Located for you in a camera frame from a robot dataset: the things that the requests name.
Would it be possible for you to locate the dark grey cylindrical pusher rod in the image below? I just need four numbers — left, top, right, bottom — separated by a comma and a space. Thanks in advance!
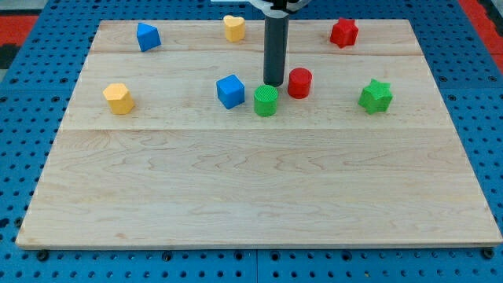
263, 16, 289, 86

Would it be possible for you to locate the yellow heart block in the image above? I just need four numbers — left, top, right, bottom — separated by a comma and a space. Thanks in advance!
222, 15, 246, 42

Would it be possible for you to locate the red cylinder block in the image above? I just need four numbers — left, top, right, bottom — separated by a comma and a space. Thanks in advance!
288, 68, 313, 99

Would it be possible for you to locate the blue cube block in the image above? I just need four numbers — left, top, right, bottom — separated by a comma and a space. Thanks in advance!
216, 75, 245, 109

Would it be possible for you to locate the red star block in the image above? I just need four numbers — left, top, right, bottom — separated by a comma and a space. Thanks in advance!
329, 17, 359, 48

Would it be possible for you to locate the green star block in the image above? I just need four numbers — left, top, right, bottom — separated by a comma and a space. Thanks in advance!
358, 79, 393, 115

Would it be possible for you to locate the light wooden board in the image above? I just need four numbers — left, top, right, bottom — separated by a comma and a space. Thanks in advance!
17, 20, 502, 250

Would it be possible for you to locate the blue triangular prism block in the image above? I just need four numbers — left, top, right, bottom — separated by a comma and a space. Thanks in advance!
136, 23, 161, 52

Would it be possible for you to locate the yellow hexagon block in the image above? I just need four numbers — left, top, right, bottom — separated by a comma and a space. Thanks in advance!
103, 83, 134, 115

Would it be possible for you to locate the green cylinder block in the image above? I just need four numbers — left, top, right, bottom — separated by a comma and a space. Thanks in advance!
254, 85, 278, 117

